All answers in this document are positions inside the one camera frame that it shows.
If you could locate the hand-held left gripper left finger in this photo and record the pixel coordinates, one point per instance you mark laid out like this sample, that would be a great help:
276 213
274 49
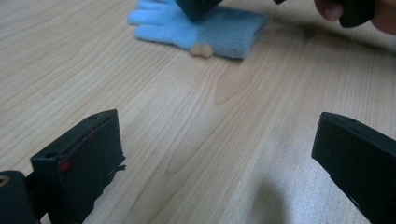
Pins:
84 155

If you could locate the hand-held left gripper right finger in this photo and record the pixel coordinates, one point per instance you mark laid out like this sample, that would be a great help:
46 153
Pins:
361 158

